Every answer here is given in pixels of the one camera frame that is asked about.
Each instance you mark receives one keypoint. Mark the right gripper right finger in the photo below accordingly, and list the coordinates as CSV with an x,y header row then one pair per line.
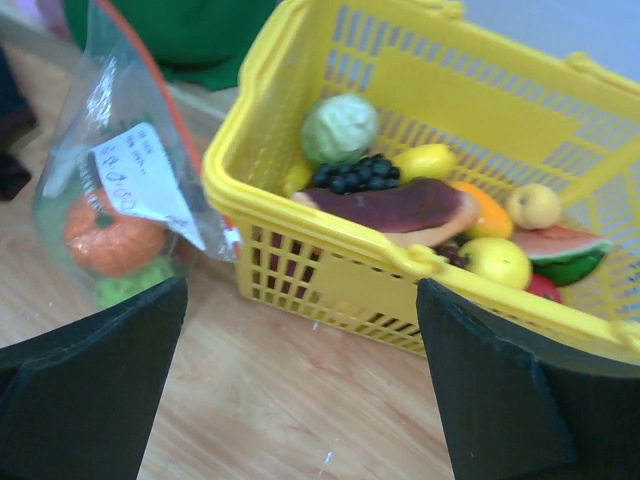
x,y
517,405

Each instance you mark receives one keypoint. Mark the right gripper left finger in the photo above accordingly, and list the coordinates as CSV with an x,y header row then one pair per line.
x,y
79,401

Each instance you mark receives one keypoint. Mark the green toy cabbage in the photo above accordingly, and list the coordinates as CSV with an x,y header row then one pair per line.
x,y
110,291

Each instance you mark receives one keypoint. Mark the orange toy fruit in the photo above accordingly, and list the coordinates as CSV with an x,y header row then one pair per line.
x,y
106,242

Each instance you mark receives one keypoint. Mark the clear zip top bag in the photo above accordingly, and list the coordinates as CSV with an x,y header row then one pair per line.
x,y
148,167

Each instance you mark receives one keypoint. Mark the yellow plastic shopping basket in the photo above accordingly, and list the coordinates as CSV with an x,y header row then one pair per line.
x,y
515,116

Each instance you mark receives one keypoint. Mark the green tank top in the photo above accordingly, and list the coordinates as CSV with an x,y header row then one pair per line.
x,y
197,42

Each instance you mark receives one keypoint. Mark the red toy apple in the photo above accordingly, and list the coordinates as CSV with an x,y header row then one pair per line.
x,y
543,287

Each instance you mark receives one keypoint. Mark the yellow toy lemon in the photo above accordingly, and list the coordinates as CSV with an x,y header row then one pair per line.
x,y
498,260

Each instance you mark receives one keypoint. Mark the toy watermelon slice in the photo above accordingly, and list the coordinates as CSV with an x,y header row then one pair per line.
x,y
563,256

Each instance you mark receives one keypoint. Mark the orange toy persimmon slice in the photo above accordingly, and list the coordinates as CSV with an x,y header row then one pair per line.
x,y
493,220

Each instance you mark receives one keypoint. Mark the yellow toy mango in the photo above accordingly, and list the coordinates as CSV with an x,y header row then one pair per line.
x,y
434,161

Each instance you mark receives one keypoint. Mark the dark toy grapes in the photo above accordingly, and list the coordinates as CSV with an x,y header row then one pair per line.
x,y
369,173

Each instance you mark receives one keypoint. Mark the dark navy cloth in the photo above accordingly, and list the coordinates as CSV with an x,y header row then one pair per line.
x,y
17,118

